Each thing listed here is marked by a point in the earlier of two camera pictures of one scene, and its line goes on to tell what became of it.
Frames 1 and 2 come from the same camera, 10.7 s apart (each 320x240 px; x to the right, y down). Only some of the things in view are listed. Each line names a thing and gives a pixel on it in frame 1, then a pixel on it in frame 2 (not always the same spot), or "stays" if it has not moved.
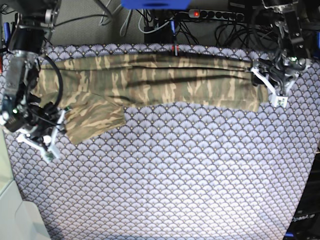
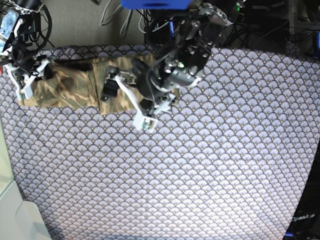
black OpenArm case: [305, 224] stays
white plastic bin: [19, 219] stays
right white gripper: [279, 101] to [141, 122]
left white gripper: [49, 150] to [28, 79]
